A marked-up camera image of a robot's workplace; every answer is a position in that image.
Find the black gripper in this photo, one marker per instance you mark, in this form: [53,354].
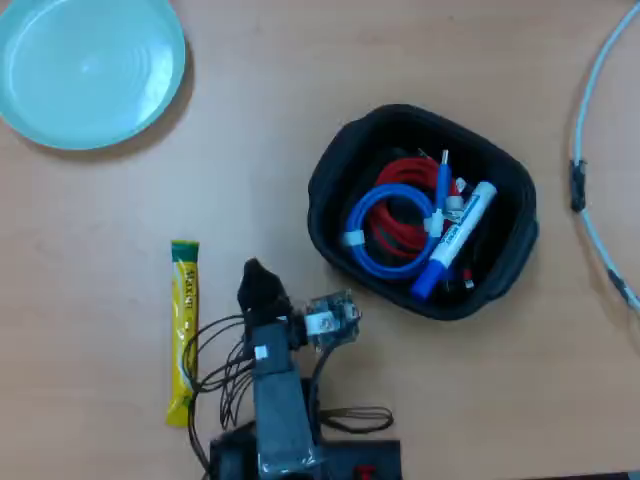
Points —
[272,340]

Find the yellow instant coffee stick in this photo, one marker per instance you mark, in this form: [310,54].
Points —
[184,280]

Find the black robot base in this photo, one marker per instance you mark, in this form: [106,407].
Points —
[350,457]

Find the black plastic bowl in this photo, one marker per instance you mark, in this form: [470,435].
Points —
[345,150]

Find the blue and white marker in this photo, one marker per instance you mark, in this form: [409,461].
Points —
[457,235]

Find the red base clamp knob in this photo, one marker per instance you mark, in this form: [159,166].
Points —
[365,472]

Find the teal round plastic plate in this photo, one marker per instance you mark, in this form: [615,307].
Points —
[90,70]

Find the black tape wrap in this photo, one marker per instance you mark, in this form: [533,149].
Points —
[620,285]
[578,185]

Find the bare circuit board camera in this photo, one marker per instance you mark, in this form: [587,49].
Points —
[330,320]

